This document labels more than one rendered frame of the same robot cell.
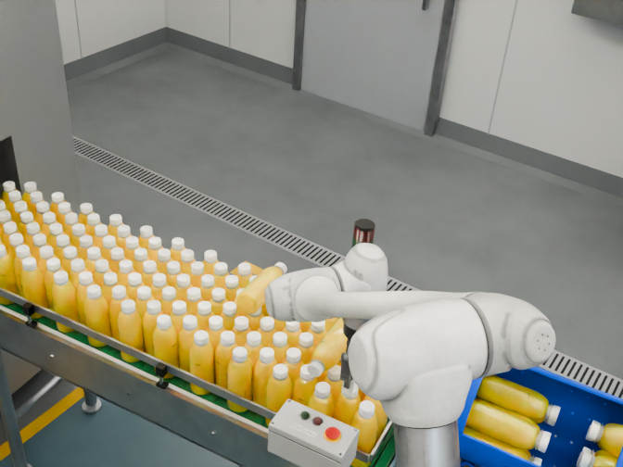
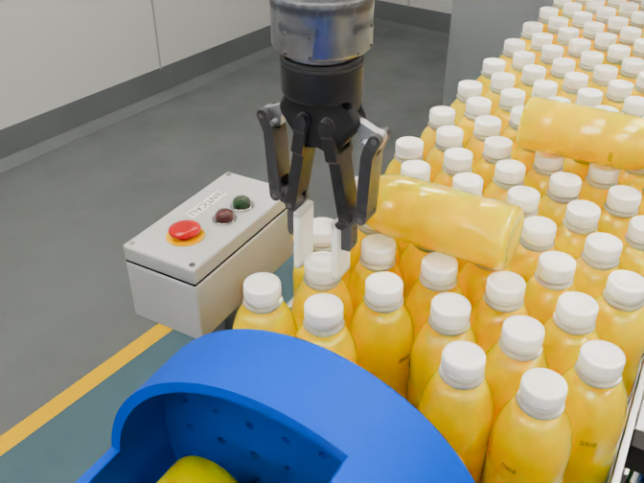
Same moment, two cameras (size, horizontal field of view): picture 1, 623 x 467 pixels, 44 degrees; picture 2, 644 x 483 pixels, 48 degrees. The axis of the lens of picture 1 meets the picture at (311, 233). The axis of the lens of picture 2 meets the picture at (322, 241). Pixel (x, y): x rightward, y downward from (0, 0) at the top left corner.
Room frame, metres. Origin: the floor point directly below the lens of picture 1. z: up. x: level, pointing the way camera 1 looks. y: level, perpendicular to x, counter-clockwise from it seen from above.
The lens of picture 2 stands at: (1.45, -0.75, 1.54)
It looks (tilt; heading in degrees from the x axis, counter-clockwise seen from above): 34 degrees down; 94
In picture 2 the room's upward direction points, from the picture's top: straight up
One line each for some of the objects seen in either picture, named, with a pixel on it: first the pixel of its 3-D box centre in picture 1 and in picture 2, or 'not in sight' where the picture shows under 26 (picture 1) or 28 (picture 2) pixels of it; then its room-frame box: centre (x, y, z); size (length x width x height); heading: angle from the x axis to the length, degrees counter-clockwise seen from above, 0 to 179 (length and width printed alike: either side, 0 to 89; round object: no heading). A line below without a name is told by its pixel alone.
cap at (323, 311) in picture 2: not in sight; (323, 311); (1.41, -0.20, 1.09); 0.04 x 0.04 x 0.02
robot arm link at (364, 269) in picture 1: (360, 277); not in sight; (1.40, -0.12, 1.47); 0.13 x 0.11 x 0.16; 114
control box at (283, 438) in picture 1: (312, 440); (216, 249); (1.27, -0.04, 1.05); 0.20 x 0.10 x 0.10; 65
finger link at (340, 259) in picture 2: not in sight; (340, 246); (1.43, -0.14, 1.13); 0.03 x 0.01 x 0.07; 65
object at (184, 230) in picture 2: (332, 433); (185, 231); (1.25, -0.09, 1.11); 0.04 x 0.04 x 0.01
